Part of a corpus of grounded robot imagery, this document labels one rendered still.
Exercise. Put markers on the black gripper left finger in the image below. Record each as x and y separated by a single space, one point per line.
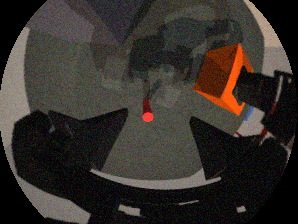
94 137

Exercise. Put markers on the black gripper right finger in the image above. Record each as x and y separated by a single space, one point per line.
218 150

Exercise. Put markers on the red peg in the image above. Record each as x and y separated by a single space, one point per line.
146 111

